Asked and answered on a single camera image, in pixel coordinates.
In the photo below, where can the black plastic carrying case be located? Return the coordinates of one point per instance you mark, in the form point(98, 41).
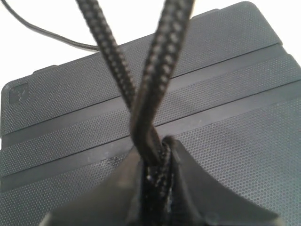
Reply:
point(234, 102)

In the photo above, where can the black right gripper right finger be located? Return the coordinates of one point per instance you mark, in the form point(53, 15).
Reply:
point(200, 200)

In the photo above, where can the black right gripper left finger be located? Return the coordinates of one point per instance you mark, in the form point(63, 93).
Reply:
point(117, 201)

